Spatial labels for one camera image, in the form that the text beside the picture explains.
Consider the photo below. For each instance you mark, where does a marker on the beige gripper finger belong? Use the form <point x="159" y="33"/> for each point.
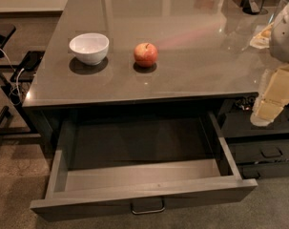
<point x="273" y="94"/>

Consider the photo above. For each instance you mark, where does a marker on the grey top drawer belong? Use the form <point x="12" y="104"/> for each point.
<point x="101" y="166"/>

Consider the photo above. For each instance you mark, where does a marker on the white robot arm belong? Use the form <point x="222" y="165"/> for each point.
<point x="275" y="37"/>

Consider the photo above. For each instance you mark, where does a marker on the right top drawer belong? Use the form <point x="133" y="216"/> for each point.
<point x="242" y="124"/>

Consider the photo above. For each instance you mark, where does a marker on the right lower drawer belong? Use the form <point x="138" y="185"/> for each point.
<point x="260" y="151"/>

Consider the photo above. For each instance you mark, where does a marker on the grey counter cabinet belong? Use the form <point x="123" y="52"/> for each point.
<point x="154" y="91"/>

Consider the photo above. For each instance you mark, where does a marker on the red apple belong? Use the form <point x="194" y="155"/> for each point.
<point x="145" y="55"/>

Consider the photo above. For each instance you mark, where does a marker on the white ceramic bowl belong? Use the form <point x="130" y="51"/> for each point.
<point x="90" y="48"/>

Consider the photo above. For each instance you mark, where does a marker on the black side stand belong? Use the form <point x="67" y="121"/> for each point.
<point x="11" y="78"/>

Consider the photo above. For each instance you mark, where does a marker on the metal top drawer handle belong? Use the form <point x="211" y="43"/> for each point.
<point x="146" y="206"/>

